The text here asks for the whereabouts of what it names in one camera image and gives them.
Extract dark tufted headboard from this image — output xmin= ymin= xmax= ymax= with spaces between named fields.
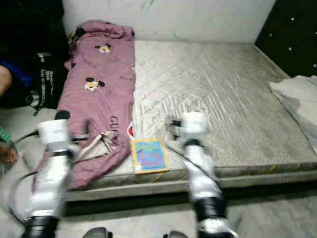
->
xmin=254 ymin=0 xmax=317 ymax=78

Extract white pillow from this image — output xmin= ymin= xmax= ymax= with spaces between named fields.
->
xmin=268 ymin=75 xmax=317 ymax=155

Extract colourful yellow-edged book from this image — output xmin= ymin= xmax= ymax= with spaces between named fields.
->
xmin=131 ymin=137 xmax=171 ymax=175

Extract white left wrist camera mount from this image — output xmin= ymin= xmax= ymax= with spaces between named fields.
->
xmin=37 ymin=119 xmax=76 ymax=155

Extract blue fabric item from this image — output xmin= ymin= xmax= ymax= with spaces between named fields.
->
xmin=4 ymin=60 xmax=39 ymax=86

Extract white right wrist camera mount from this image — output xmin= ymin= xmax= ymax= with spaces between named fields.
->
xmin=180 ymin=112 xmax=210 ymax=143

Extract grey right robot leg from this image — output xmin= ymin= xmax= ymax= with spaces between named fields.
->
xmin=165 ymin=230 xmax=190 ymax=238

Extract pink cartoon mouse blanket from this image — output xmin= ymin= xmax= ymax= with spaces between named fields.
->
xmin=31 ymin=20 xmax=138 ymax=192

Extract barefoot person in grey shorts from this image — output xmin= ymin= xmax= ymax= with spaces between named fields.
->
xmin=0 ymin=64 xmax=21 ymax=165

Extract grey left robot leg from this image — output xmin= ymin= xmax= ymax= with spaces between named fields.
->
xmin=81 ymin=227 xmax=113 ymax=238

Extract grey robot leg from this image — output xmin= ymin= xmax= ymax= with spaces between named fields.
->
xmin=165 ymin=230 xmax=190 ymax=238
xmin=81 ymin=227 xmax=113 ymax=238

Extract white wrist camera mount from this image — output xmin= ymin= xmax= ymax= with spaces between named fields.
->
xmin=37 ymin=119 xmax=76 ymax=155
xmin=180 ymin=112 xmax=210 ymax=143

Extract black bag with lettered straps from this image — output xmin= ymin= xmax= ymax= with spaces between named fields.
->
xmin=31 ymin=52 xmax=63 ymax=114

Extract grey quilted mattress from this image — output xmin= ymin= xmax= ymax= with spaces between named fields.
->
xmin=68 ymin=40 xmax=317 ymax=202

